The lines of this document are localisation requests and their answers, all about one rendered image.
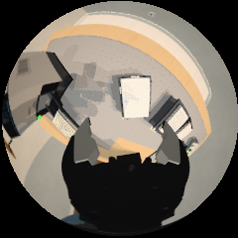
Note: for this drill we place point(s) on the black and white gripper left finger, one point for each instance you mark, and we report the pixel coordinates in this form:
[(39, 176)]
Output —
[(80, 153)]

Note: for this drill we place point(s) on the beige control panel with coloured buttons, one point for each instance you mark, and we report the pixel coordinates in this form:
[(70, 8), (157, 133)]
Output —
[(191, 145)]

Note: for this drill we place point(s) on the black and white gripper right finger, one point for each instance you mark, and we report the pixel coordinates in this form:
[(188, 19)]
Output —
[(172, 153)]

